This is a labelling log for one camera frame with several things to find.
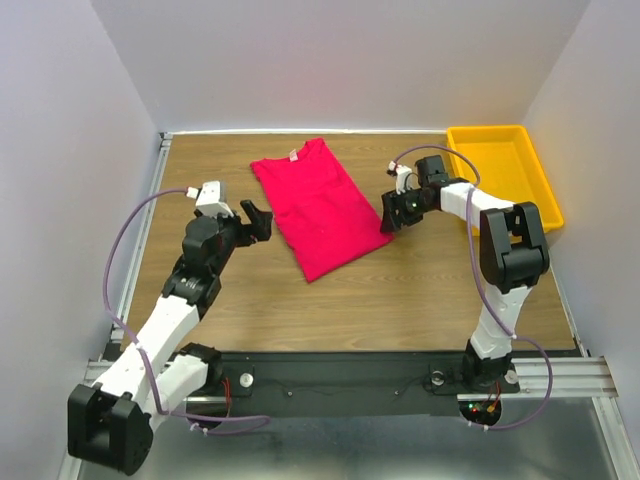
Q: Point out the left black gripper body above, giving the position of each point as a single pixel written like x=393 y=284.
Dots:
x=227 y=227

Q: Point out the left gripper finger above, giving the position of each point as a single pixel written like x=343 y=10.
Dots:
x=260 y=222
x=247 y=229

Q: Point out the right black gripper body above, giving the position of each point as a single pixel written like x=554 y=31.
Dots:
x=414 y=206

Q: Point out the red t shirt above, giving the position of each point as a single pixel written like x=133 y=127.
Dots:
x=323 y=216

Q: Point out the yellow plastic bin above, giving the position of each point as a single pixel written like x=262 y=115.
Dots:
x=508 y=164

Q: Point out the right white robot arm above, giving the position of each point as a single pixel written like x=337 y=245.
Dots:
x=508 y=250

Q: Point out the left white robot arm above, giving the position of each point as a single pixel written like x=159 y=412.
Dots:
x=113 y=421

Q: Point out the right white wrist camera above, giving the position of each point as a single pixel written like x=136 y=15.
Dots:
x=402 y=175

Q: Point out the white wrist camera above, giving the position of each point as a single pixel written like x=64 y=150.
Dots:
x=210 y=199
x=402 y=175

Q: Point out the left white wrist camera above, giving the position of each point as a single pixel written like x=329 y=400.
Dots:
x=210 y=199

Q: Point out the aluminium frame rail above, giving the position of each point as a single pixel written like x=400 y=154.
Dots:
x=71 y=467

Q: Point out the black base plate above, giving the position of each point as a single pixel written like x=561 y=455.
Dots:
x=342 y=384

